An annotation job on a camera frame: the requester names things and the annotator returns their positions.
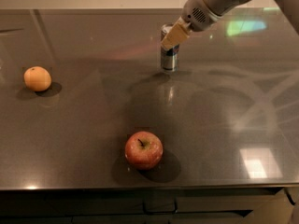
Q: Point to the orange fruit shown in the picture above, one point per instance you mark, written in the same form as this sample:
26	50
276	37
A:
37	78

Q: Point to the black right cabinet handle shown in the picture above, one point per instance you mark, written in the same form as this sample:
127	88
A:
289	197

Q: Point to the silver blue redbull can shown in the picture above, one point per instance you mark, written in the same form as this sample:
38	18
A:
169	58

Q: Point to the red apple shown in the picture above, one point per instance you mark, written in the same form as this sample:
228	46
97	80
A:
143	150

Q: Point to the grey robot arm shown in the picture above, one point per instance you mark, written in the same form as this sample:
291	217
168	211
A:
288	7

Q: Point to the black drawer handle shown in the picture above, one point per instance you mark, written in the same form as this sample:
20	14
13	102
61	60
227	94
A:
160	207

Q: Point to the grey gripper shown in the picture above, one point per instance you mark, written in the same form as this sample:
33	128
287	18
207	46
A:
199	15

